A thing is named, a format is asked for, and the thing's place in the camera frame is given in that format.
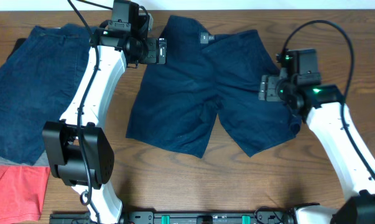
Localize navy blue shorts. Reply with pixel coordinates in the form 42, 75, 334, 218
126, 16, 302, 157

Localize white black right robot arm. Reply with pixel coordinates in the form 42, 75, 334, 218
259, 49, 375, 223

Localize dark blue denim shorts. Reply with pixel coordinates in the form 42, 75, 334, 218
0, 24, 90, 165

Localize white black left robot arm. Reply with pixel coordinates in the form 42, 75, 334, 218
42, 1, 167, 223

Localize red cloth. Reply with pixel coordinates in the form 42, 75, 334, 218
0, 166, 50, 223

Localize black mounting rail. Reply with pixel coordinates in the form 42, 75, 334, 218
49, 211, 297, 224

